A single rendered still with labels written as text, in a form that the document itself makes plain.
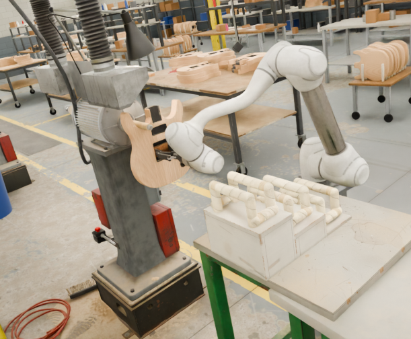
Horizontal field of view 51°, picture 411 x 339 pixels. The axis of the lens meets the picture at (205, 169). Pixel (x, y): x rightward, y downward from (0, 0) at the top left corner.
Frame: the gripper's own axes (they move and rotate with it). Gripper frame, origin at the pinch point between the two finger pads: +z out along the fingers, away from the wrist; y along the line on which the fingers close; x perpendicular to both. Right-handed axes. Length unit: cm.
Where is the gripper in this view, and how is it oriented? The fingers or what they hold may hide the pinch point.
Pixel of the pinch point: (163, 149)
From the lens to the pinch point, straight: 214.0
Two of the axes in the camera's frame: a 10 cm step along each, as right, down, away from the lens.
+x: -1.5, -9.2, -3.5
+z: -6.4, -1.8, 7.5
